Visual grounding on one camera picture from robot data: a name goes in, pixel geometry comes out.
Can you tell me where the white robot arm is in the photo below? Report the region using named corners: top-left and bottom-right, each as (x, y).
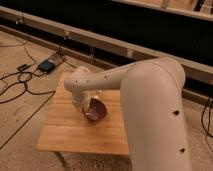
top-left (64, 58), bottom-right (192, 171)

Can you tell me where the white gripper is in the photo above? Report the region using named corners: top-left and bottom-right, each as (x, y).
top-left (72, 91), bottom-right (94, 113)

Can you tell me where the small black device on floor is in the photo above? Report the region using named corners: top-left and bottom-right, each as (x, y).
top-left (17, 64), bottom-right (30, 72)

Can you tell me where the black power adapter box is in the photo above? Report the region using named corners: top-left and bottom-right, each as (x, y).
top-left (38, 60), bottom-right (55, 73)

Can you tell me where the black cable at right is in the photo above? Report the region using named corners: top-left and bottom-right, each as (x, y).
top-left (200, 96), bottom-right (213, 139)

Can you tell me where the wooden table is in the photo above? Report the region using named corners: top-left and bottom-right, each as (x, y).
top-left (37, 72), bottom-right (129, 161)

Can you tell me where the black floor cable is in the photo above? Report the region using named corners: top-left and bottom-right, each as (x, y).
top-left (0, 43), bottom-right (56, 105)

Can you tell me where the dark purple ceramic bowl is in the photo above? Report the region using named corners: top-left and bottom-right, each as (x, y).
top-left (83, 98), bottom-right (107, 121)

